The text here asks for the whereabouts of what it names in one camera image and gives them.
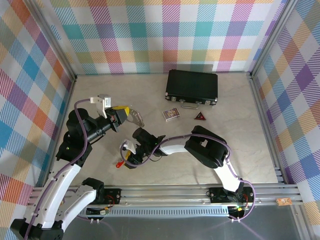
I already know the aluminium mounting rail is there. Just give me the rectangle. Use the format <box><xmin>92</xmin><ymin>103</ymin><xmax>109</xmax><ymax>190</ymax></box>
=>
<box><xmin>26</xmin><ymin>184</ymin><xmax>305</xmax><ymax>208</ymax></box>

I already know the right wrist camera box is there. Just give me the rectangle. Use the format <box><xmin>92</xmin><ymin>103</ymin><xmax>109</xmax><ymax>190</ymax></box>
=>
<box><xmin>120</xmin><ymin>139</ymin><xmax>137</xmax><ymax>155</ymax></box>

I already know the black carry case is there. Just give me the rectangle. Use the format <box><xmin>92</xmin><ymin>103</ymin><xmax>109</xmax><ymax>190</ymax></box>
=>
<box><xmin>164</xmin><ymin>69</ymin><xmax>219</xmax><ymax>110</ymax></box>

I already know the playing card box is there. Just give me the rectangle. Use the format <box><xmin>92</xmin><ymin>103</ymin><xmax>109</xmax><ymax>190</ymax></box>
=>
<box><xmin>161</xmin><ymin>107</ymin><xmax>182</xmax><ymax>123</ymax></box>

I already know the aluminium frame post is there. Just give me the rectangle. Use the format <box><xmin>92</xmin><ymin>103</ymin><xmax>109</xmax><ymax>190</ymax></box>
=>
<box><xmin>248</xmin><ymin>0</ymin><xmax>299</xmax><ymax>79</ymax></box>
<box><xmin>21</xmin><ymin>0</ymin><xmax>78</xmax><ymax>81</ymax></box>

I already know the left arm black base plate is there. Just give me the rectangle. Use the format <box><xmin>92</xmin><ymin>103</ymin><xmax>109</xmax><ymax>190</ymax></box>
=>
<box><xmin>96</xmin><ymin>187</ymin><xmax>123</xmax><ymax>206</ymax></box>

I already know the slotted grey cable duct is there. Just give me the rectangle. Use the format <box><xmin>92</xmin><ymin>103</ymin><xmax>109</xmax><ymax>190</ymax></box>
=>
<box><xmin>79</xmin><ymin>208</ymin><xmax>230</xmax><ymax>218</ymax></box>

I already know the wired connector cluster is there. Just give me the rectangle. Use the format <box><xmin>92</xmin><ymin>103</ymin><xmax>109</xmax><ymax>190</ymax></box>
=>
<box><xmin>86</xmin><ymin>206</ymin><xmax>111</xmax><ymax>218</ymax></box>
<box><xmin>228</xmin><ymin>204</ymin><xmax>249</xmax><ymax>219</ymax></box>

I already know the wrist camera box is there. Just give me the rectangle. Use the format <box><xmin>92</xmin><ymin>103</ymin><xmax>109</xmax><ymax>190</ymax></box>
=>
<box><xmin>120</xmin><ymin>139</ymin><xmax>137</xmax><ymax>155</ymax></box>
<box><xmin>98</xmin><ymin>93</ymin><xmax>113</xmax><ymax>110</ymax></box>

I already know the clear plastic bag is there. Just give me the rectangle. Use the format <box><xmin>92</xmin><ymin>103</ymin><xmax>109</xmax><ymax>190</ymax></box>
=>
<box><xmin>127</xmin><ymin>109</ymin><xmax>146</xmax><ymax>128</ymax></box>

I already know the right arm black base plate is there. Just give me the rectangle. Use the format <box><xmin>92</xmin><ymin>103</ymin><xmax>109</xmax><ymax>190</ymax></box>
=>
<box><xmin>208</xmin><ymin>186</ymin><xmax>256</xmax><ymax>204</ymax></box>

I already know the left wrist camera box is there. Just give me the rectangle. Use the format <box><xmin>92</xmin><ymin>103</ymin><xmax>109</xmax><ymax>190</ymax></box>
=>
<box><xmin>98</xmin><ymin>93</ymin><xmax>113</xmax><ymax>110</ymax></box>

